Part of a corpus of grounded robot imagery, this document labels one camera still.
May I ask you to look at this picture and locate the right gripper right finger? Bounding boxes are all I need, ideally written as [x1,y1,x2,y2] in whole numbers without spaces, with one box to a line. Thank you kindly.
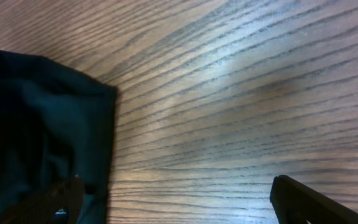
[270,175,358,224]

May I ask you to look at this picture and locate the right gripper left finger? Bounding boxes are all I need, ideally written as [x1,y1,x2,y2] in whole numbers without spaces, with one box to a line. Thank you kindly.
[0,176,85,224]

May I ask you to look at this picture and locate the black t-shirt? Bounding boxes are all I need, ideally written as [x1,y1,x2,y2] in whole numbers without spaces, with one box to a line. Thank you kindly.
[0,50,117,223]

